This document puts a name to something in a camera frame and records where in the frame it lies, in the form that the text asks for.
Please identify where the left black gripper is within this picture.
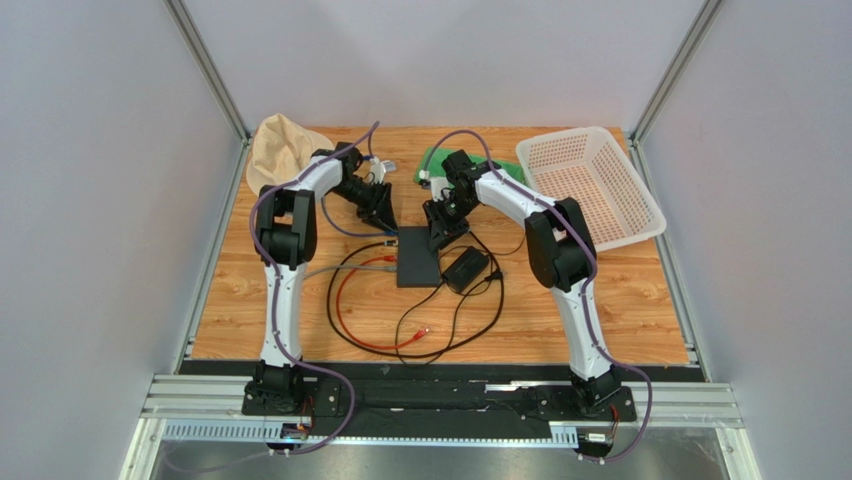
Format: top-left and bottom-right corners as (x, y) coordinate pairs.
(331, 178), (400, 234)

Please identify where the blue ethernet cable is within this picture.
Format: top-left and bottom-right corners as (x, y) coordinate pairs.
(320, 196), (401, 240)

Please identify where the black network switch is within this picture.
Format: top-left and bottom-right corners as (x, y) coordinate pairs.
(396, 226), (442, 288)

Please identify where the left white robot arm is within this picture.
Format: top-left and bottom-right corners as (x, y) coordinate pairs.
(247, 142), (398, 408)

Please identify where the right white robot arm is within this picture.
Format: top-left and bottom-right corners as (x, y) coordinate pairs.
(423, 150), (621, 411)

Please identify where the black power adapter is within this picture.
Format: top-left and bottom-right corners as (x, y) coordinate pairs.
(442, 246), (489, 294)

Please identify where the green cloth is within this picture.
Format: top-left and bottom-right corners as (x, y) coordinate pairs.
(414, 147), (528, 185)

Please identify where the beige bucket hat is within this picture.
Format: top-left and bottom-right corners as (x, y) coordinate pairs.
(245, 113), (334, 196)

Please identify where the white plastic basket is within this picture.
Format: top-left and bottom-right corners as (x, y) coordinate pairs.
(516, 126), (667, 252)

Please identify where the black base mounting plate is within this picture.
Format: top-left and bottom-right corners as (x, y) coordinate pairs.
(179, 359), (707, 444)

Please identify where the black braided ethernet cable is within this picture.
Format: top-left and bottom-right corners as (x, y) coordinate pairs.
(326, 240), (506, 361)

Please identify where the red ethernet cable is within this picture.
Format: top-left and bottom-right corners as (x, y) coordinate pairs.
(334, 254), (431, 353)

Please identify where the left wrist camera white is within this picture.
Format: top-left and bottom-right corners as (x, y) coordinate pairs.
(367, 156), (397, 184)

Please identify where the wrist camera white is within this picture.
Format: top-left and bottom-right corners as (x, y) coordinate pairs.
(418, 170), (452, 202)
(367, 156), (397, 184)

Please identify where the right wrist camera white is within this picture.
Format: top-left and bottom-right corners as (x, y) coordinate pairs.
(418, 170), (452, 202)

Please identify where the grey ethernet cable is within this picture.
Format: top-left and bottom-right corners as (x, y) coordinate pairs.
(302, 262), (399, 281)

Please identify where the thin black power cord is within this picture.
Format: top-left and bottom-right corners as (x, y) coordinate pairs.
(393, 229), (527, 367)

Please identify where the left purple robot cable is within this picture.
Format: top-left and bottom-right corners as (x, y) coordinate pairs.
(248, 121), (382, 457)

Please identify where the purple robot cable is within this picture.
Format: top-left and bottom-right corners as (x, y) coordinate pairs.
(419, 129), (654, 463)
(248, 121), (382, 457)

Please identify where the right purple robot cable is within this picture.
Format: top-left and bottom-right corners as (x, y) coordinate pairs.
(419, 129), (654, 463)

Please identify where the aluminium frame rail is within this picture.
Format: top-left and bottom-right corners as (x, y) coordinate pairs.
(124, 375), (760, 479)

